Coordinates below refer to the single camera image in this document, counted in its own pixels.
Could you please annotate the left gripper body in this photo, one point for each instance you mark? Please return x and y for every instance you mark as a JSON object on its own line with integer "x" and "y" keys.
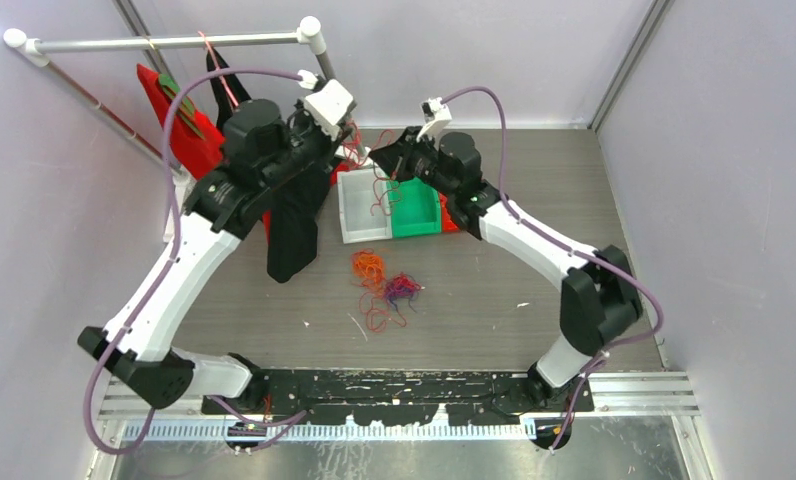
{"x": 305, "y": 144}

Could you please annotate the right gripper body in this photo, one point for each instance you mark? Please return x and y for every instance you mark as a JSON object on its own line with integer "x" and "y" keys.
{"x": 416, "y": 159}

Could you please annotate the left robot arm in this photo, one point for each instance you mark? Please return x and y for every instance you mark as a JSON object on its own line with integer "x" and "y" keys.
{"x": 261, "y": 152}

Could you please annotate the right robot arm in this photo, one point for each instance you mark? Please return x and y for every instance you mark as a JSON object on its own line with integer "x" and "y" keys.
{"x": 597, "y": 304}

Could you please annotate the green plastic bin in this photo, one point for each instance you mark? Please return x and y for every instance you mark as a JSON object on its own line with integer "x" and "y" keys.
{"x": 415, "y": 209}

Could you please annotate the black cloth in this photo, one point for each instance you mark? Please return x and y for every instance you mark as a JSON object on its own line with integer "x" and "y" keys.
{"x": 291, "y": 226}

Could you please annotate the white plastic bin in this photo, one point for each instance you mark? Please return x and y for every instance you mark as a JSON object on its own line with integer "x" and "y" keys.
{"x": 363, "y": 215}

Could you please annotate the red plastic bin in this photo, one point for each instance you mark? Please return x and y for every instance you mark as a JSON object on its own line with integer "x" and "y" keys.
{"x": 447, "y": 223}

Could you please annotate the red cloth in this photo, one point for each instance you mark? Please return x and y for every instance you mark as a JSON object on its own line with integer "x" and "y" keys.
{"x": 195, "y": 141}

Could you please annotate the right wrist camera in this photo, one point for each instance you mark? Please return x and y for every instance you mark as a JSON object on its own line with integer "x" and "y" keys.
{"x": 436, "y": 115}

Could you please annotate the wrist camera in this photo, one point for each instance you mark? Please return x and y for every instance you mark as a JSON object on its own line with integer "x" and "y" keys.
{"x": 436, "y": 115}
{"x": 328, "y": 102}

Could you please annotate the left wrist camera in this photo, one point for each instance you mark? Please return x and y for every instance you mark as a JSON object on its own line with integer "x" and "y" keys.
{"x": 328, "y": 102}

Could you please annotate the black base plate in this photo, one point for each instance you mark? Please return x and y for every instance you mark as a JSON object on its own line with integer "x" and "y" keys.
{"x": 414, "y": 397}

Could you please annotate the aluminium rail frame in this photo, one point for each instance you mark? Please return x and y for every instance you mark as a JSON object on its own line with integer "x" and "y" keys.
{"x": 192, "y": 418}

